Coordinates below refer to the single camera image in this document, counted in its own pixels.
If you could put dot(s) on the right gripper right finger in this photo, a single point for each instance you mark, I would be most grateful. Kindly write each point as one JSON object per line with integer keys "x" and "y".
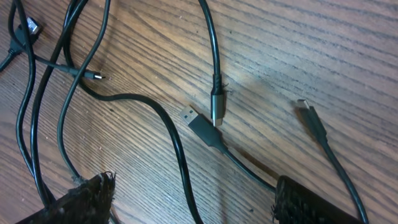
{"x": 295, "y": 204}

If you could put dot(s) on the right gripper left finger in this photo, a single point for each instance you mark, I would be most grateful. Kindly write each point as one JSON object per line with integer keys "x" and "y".
{"x": 88, "y": 203}

